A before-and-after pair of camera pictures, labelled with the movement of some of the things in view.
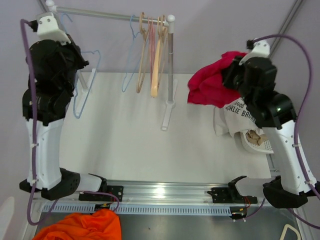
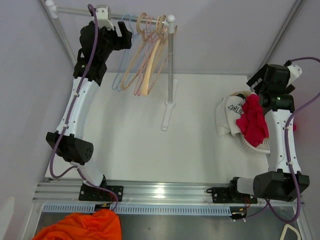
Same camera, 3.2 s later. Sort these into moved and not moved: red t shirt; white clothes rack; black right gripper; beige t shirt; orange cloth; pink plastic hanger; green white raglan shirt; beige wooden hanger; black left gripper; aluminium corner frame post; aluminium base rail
Moved: black right gripper; black left gripper; beige wooden hanger; red t shirt; beige t shirt; pink plastic hanger
Not moved: green white raglan shirt; aluminium base rail; aluminium corner frame post; orange cloth; white clothes rack
